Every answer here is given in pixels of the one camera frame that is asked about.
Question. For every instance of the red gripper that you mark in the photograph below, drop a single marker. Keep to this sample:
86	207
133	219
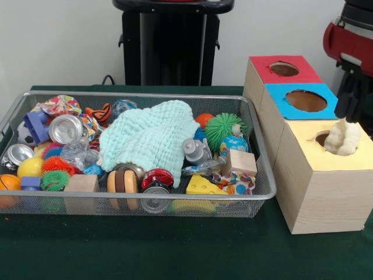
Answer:
349	46

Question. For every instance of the cream muslin cloth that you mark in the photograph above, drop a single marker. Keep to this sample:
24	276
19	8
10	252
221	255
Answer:
342	139

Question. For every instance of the green spiky ball with eyes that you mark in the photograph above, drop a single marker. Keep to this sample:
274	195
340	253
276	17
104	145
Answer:
222	129

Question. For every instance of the wooden box with three holes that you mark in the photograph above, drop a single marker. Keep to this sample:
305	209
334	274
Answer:
315	198

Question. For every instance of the clear mesh bin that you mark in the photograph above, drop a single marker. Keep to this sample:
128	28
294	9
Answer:
260	186

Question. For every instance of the blue globe ball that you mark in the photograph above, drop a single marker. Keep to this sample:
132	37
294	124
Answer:
234	146

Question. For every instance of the plain wooden block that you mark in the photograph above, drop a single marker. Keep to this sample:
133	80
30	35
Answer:
239	161

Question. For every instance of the red ball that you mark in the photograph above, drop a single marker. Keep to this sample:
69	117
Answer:
204	119

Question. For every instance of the blue spiky ball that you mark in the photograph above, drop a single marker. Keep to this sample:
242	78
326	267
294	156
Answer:
200	134

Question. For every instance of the yellow cheese wedge toy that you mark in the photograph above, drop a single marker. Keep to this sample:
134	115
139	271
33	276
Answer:
204	186

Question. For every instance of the mint green muslin cloth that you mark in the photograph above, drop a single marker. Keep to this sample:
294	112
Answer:
151	137

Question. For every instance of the dark green tablecloth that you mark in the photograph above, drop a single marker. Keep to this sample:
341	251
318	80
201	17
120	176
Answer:
175	251

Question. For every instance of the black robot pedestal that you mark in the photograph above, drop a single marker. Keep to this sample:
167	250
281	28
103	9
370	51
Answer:
169	46

